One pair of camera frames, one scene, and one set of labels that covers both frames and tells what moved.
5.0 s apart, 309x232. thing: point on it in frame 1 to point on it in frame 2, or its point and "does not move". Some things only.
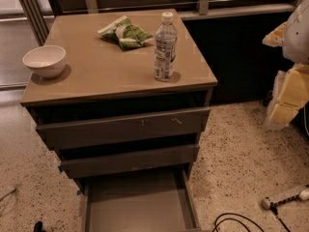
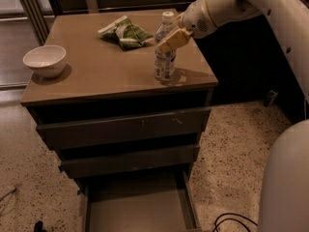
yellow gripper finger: [275, 38] to [180, 15]
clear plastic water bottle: [165, 48] does not move
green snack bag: [126, 34] does not move
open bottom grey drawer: [139, 203] does not move
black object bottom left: [39, 226] does not move
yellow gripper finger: [294, 94] to [178, 39]
